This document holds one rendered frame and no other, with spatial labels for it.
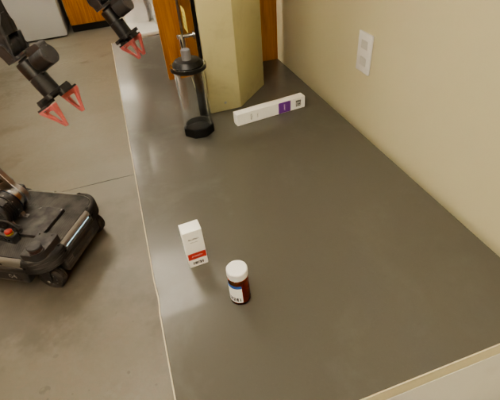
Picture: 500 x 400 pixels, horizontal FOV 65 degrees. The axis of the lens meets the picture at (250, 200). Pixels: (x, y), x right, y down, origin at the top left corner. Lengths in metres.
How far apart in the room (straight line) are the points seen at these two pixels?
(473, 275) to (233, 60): 0.95
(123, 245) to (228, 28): 1.45
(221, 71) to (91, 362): 1.35
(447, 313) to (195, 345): 0.47
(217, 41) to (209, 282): 0.80
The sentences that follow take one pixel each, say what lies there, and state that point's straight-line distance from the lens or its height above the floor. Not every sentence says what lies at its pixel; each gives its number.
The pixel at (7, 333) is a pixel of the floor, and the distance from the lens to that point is 2.26.
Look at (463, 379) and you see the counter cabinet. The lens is 0.89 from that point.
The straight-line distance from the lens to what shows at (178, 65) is 1.20.
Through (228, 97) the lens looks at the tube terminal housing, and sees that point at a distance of 1.42.
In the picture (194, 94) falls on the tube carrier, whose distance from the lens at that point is 1.22.
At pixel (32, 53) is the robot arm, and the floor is 1.24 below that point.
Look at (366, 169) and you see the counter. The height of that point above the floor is 0.94.
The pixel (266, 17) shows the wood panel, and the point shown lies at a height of 1.12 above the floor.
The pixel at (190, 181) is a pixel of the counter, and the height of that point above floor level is 0.94.
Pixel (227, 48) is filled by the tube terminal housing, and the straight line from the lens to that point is 1.36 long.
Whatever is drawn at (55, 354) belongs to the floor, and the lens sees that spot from 2.07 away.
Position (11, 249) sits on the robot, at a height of 0.24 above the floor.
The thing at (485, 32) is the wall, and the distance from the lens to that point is 0.93.
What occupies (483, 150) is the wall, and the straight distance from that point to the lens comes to 0.96.
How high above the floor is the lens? 1.59
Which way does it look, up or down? 40 degrees down
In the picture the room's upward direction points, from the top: 5 degrees counter-clockwise
